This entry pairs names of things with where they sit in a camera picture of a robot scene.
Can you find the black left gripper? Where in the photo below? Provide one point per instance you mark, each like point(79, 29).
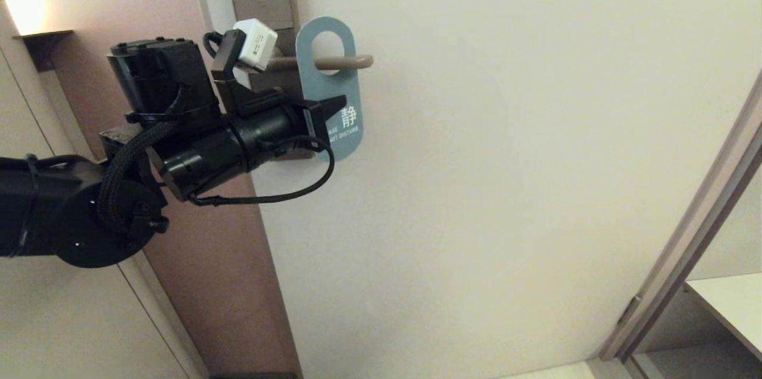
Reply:
point(238, 147)

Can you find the blue door hanger sign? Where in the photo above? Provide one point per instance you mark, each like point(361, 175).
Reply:
point(348, 84)

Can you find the white room door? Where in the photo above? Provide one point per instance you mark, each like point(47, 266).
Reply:
point(506, 218)

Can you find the white shelf board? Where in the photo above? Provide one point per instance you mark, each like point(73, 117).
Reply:
point(732, 301)

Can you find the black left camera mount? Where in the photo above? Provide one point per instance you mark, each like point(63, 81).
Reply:
point(238, 93)

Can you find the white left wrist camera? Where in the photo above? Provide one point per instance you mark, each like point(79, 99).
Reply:
point(257, 43)

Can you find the wall lamp with shelf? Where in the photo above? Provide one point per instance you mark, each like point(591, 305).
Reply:
point(44, 44)

